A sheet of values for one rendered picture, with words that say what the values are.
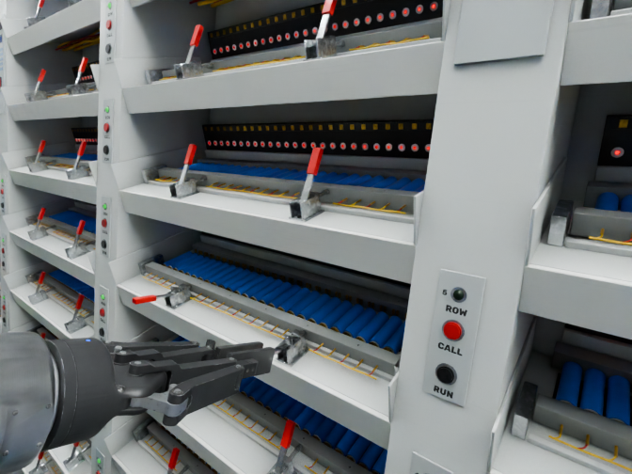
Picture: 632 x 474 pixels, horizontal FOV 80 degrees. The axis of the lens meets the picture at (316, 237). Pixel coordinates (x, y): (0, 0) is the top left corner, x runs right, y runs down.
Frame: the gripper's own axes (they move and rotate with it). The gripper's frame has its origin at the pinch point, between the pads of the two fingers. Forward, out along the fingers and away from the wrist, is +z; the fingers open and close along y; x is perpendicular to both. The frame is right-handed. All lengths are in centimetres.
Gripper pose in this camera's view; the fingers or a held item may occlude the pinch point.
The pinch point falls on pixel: (244, 360)
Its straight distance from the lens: 45.9
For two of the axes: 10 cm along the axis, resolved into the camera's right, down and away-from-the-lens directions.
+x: 2.2, -9.8, 0.2
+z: 5.7, 1.4, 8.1
